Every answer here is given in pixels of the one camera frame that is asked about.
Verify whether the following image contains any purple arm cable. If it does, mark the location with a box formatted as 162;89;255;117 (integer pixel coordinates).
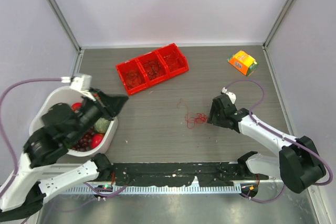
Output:
0;78;128;213
222;79;333;204

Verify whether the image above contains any white slotted cable duct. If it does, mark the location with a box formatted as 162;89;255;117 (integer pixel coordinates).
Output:
61;184;242;195

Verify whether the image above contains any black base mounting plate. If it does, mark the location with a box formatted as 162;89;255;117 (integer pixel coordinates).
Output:
111;162;269;187

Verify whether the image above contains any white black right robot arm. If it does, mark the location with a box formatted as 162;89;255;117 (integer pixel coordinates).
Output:
207;92;327;194

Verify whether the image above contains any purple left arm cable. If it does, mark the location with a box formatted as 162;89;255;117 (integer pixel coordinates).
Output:
0;78;128;213

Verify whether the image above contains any red apple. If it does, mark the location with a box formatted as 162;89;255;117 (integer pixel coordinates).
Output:
71;102;82;112

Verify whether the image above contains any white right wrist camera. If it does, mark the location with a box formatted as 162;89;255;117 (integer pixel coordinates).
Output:
221;87;236;104

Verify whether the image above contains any dark grape bunch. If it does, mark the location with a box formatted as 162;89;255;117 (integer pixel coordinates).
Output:
70;129;95;152

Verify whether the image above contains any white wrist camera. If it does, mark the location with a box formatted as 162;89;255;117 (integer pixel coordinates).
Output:
61;73;96;101
221;87;236;104

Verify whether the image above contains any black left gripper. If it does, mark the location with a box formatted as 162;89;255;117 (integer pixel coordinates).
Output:
71;86;132;142

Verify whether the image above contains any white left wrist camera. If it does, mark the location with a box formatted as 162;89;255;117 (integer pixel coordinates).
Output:
61;73;96;101

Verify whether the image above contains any red three-compartment bin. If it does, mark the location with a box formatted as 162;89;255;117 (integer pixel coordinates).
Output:
115;43;189;95

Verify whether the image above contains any orange green carton box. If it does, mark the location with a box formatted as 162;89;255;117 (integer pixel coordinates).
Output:
227;50;258;77

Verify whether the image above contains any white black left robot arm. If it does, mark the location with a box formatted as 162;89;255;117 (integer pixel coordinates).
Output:
1;89;129;222

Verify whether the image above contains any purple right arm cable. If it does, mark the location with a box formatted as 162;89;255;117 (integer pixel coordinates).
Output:
222;79;333;204

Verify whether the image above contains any white plastic basket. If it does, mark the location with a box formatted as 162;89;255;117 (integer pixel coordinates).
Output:
28;86;118;157

